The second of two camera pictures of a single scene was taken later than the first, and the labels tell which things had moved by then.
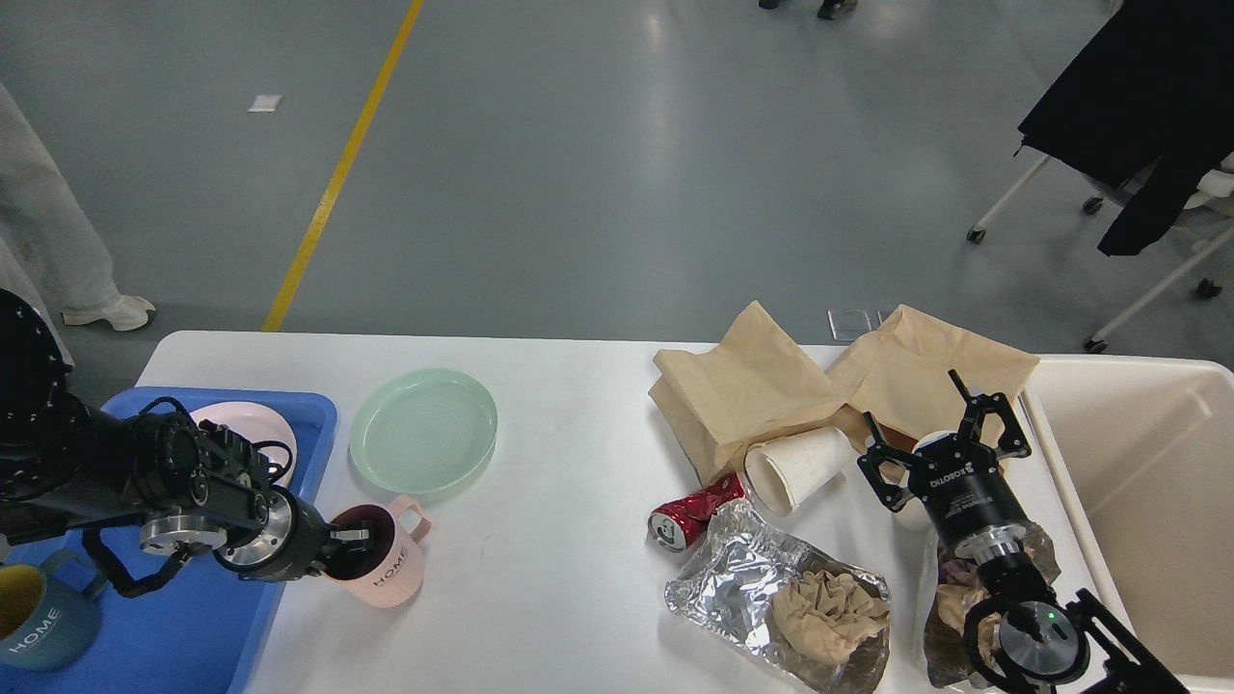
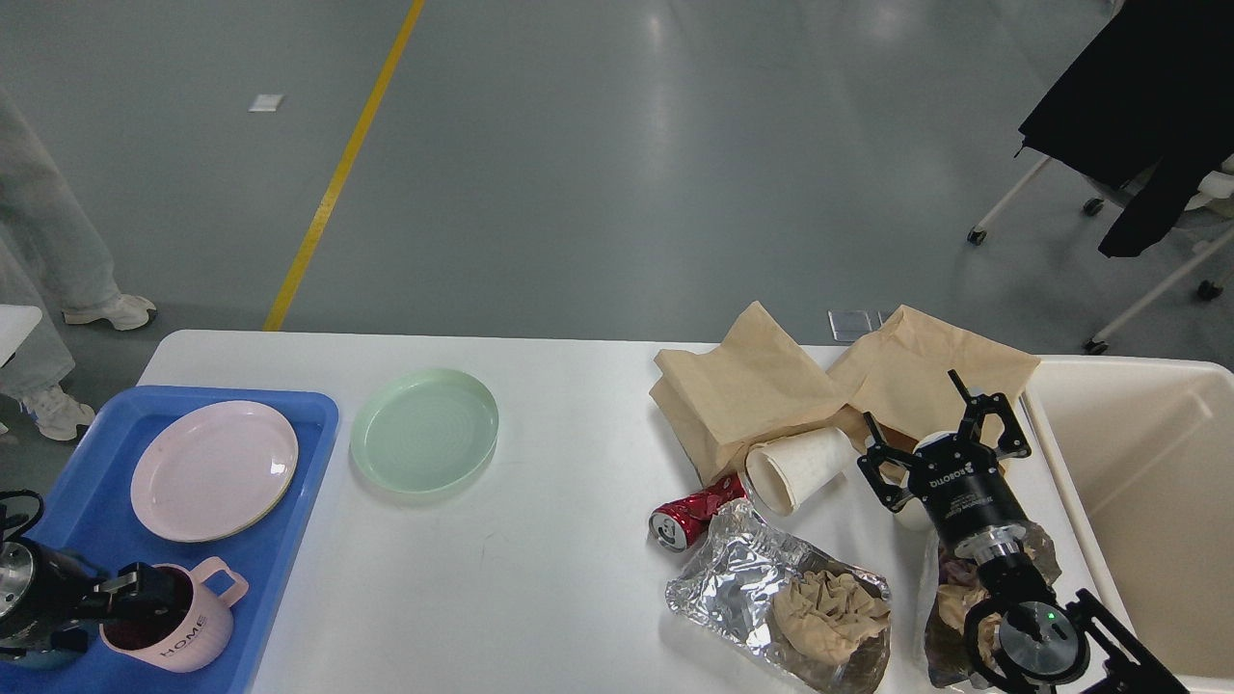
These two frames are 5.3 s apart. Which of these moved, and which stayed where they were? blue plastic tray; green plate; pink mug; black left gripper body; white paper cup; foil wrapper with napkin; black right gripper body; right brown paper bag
Moved: pink mug; black left gripper body
Stayed: white paper cup; right brown paper bag; black right gripper body; foil wrapper with napkin; green plate; blue plastic tray
